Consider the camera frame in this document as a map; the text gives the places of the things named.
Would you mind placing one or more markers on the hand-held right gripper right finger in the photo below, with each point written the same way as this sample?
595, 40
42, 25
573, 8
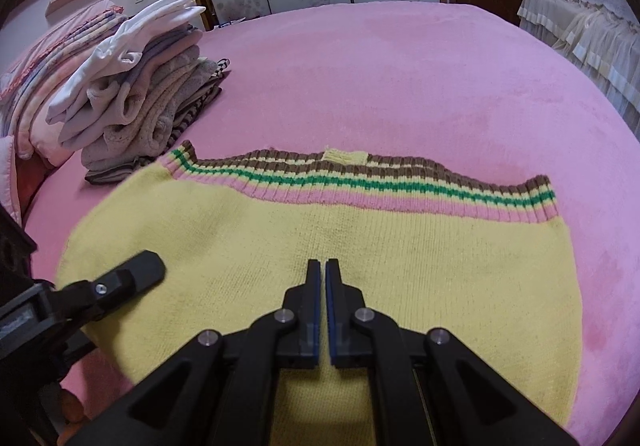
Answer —
331, 296

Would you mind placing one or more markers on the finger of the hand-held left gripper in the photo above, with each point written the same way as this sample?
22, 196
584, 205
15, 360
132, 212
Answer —
125, 278

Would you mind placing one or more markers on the person's left hand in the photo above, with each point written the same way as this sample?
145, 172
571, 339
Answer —
72, 408

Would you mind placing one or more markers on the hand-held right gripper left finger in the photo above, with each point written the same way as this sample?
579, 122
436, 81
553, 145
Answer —
313, 296

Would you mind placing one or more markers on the pink striped folded quilt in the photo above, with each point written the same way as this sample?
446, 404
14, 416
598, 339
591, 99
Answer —
55, 60

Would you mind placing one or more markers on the yellow knit sweater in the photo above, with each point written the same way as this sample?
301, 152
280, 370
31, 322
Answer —
400, 266

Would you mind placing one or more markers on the cream ruffled furniture cover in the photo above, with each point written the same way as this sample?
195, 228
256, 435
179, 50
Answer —
590, 30

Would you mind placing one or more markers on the pink fleece blanket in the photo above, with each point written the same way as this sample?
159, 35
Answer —
400, 90

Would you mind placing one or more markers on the light pink pillow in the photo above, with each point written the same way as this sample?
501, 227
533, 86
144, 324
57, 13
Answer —
9, 181

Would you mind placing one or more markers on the stack of folded clothes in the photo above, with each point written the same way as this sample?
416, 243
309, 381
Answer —
140, 90

